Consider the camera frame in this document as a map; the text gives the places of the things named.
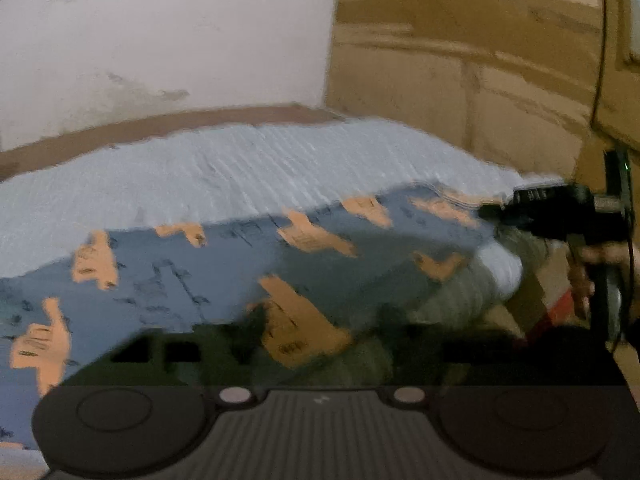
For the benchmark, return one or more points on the light blue bed quilt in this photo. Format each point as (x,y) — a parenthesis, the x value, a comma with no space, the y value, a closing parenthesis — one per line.
(150,127)

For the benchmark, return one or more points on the blue pants with orange print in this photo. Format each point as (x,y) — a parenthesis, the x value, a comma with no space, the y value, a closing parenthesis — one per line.
(200,270)

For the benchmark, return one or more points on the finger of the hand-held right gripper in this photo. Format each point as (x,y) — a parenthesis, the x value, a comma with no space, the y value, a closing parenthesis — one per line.
(540,210)

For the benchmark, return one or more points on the plywood wardrobe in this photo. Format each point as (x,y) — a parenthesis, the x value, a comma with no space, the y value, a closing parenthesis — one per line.
(450,35)

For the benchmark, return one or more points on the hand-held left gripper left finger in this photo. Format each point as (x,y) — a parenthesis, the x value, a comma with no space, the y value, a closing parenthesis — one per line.
(222,360)

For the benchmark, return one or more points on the light blue deer-print bedspread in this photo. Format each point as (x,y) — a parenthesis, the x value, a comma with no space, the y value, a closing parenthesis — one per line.
(200,180)

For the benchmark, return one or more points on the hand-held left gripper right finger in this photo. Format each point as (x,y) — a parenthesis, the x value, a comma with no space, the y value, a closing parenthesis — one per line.
(417,355)

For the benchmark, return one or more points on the person's right hand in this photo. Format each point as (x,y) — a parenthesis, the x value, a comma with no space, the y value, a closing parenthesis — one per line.
(582,280)

